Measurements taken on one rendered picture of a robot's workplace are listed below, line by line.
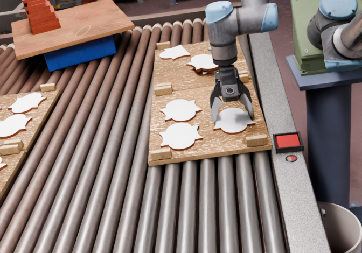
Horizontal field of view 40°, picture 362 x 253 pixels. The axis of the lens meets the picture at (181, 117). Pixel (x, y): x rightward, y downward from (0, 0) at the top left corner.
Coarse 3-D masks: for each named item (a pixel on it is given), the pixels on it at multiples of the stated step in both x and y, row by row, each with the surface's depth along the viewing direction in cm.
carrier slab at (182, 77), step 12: (168, 48) 208; (192, 48) 204; (204, 48) 202; (240, 48) 196; (156, 60) 199; (168, 60) 197; (180, 60) 195; (240, 60) 186; (156, 72) 189; (168, 72) 188; (180, 72) 186; (192, 72) 184; (156, 84) 180; (180, 84) 177; (192, 84) 176; (204, 84) 174
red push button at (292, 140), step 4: (276, 136) 140; (280, 136) 140; (284, 136) 140; (288, 136) 140; (292, 136) 139; (296, 136) 139; (280, 140) 138; (284, 140) 138; (288, 140) 138; (292, 140) 137; (296, 140) 137; (280, 144) 137; (284, 144) 136; (288, 144) 136; (292, 144) 136; (296, 144) 136
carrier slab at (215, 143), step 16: (160, 96) 171; (176, 96) 170; (192, 96) 168; (208, 96) 166; (256, 96) 161; (160, 112) 162; (208, 112) 157; (256, 112) 152; (160, 128) 153; (208, 128) 149; (256, 128) 144; (160, 144) 145; (208, 144) 141; (224, 144) 140; (240, 144) 139; (272, 144) 136; (160, 160) 138; (176, 160) 138
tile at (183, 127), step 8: (168, 128) 151; (176, 128) 150; (184, 128) 149; (192, 128) 148; (168, 136) 147; (176, 136) 146; (184, 136) 145; (192, 136) 145; (200, 136) 144; (168, 144) 143; (176, 144) 142; (184, 144) 142; (192, 144) 141
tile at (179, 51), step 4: (172, 48) 205; (176, 48) 204; (180, 48) 204; (164, 52) 203; (168, 52) 202; (172, 52) 201; (176, 52) 201; (180, 52) 200; (184, 52) 199; (188, 52) 199; (160, 56) 200; (164, 56) 199; (168, 56) 199; (172, 56) 198; (176, 56) 197; (180, 56) 197; (184, 56) 198; (188, 56) 198
